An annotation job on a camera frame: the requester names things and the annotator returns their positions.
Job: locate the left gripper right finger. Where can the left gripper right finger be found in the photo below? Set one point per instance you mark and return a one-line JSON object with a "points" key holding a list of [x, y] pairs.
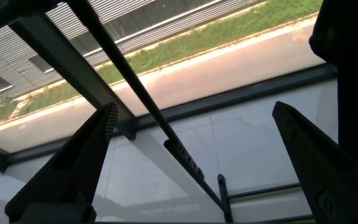
{"points": [[328, 177]]}

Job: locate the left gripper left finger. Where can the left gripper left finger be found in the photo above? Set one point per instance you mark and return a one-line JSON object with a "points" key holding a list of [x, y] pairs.
{"points": [[73, 174]]}

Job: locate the black garment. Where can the black garment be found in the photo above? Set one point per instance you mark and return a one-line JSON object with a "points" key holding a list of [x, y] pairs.
{"points": [[353, 93]]}

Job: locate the black clothes rack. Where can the black clothes rack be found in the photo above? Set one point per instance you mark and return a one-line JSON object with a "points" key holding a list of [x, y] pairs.
{"points": [[129, 74]]}

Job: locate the window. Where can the window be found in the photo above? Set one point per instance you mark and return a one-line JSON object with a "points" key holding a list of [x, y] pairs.
{"points": [[197, 62]]}

